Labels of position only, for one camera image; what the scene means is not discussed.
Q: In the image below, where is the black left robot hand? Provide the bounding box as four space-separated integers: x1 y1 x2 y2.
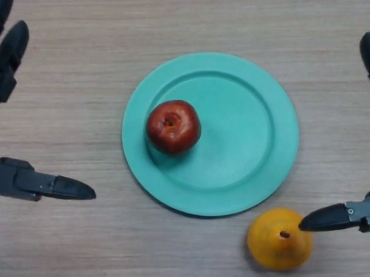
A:
0 0 104 205

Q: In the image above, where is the green round plate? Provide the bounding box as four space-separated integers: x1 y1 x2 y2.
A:
118 49 303 222

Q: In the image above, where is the yellow pear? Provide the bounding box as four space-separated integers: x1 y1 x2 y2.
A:
245 207 315 273

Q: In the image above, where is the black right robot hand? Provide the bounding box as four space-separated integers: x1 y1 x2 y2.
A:
298 0 370 234

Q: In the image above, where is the red apple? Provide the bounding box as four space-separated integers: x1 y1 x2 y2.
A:
145 98 203 156

